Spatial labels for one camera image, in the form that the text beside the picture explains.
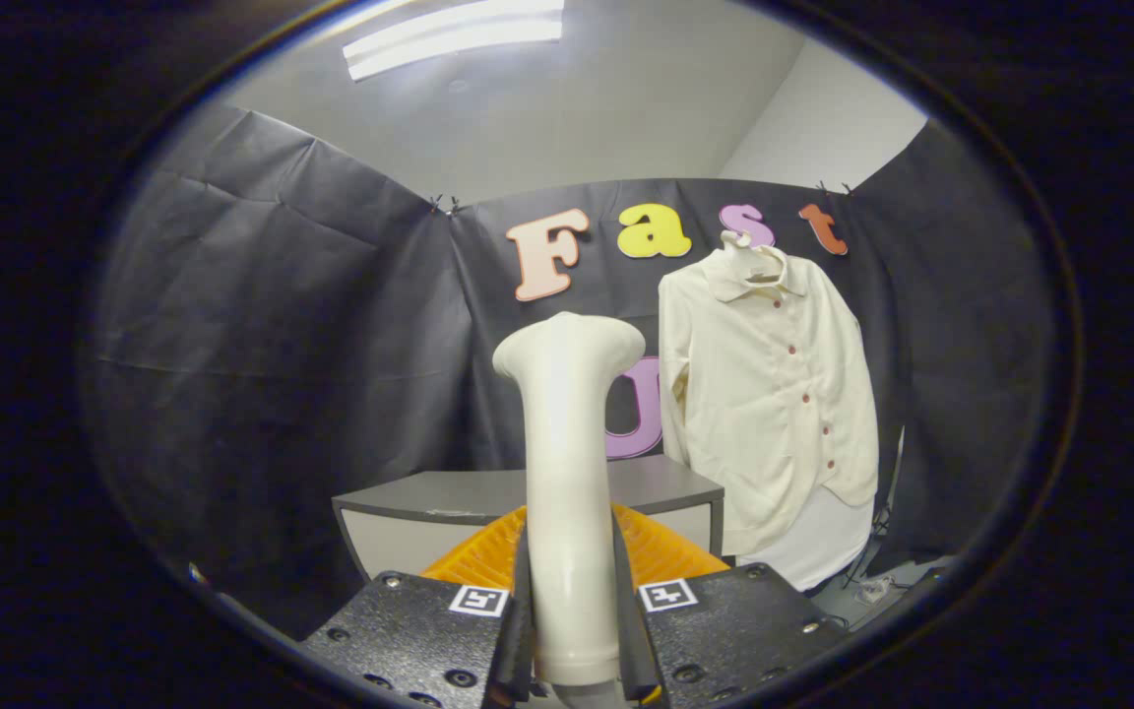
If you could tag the cream garment steamer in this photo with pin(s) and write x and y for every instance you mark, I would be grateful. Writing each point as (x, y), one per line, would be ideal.
(567, 473)

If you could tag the cream button-up shirt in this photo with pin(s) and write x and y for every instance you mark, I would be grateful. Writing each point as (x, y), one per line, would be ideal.
(754, 414)

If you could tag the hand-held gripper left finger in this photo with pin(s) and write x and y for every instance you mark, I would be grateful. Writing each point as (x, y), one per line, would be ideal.
(520, 640)

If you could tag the grey cabinet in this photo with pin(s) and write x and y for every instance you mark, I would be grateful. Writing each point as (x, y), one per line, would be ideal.
(429, 497)

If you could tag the cream clothes hanger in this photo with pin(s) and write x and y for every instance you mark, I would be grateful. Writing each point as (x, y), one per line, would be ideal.
(749, 258)

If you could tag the white hanging cloth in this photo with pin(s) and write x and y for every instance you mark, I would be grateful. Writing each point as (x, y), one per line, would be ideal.
(828, 542)

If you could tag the ceiling light panel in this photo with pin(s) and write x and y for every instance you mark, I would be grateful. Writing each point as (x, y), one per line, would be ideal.
(454, 34)

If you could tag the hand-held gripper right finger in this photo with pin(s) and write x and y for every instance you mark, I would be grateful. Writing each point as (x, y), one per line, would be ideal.
(631, 635)

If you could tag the black backdrop cloth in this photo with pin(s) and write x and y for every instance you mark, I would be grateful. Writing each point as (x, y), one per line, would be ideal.
(282, 345)

